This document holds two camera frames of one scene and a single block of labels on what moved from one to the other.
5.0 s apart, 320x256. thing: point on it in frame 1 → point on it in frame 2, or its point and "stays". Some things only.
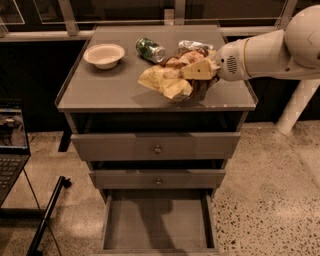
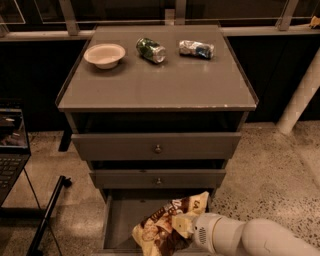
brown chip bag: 167,78 → 156,235
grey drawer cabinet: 148,113 stays
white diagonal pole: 297,103 stays
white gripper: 230,64 → 202,228
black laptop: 14,151 stays
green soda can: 151,51 stays
